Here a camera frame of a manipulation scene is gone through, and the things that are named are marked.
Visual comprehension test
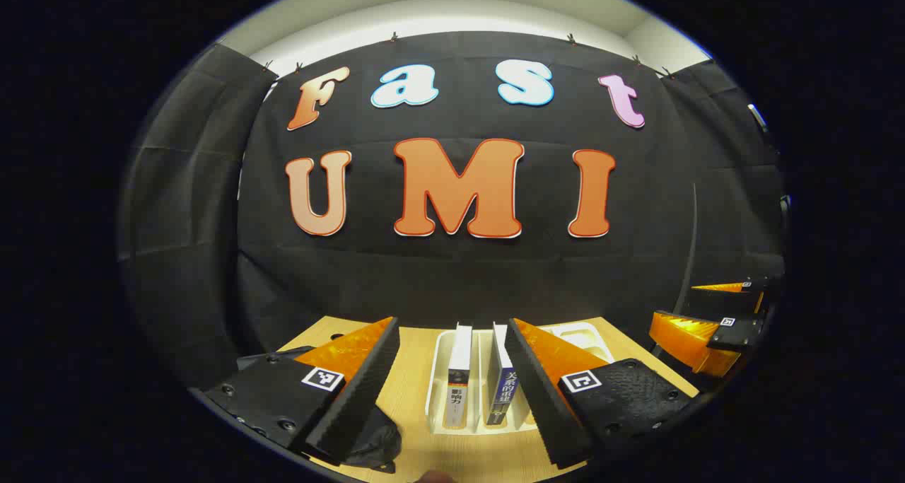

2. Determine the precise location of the black backdrop cloth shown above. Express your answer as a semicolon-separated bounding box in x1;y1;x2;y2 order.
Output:
120;30;786;392

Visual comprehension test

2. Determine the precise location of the black schoolbag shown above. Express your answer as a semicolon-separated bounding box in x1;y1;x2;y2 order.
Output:
237;345;402;474

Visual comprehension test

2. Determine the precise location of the white book with grey spine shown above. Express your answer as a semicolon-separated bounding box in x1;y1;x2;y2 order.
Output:
443;323;473;431

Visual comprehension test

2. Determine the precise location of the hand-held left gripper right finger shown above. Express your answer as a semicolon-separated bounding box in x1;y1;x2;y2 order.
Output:
505;318;702;470

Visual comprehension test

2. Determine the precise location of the white bookshelf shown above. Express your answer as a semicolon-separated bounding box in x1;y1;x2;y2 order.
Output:
424;320;614;436

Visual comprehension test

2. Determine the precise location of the blue book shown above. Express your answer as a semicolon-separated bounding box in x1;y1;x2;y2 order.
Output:
485;323;520;427

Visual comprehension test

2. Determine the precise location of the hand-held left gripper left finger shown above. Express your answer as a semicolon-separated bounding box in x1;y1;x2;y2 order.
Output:
204;317;402;467

